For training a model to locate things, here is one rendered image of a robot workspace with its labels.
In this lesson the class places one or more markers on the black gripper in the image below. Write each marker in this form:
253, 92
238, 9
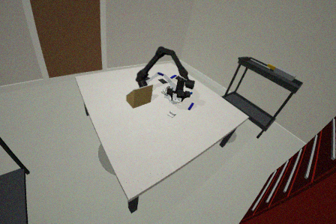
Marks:
170, 93

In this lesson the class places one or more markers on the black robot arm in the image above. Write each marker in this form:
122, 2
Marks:
160, 52

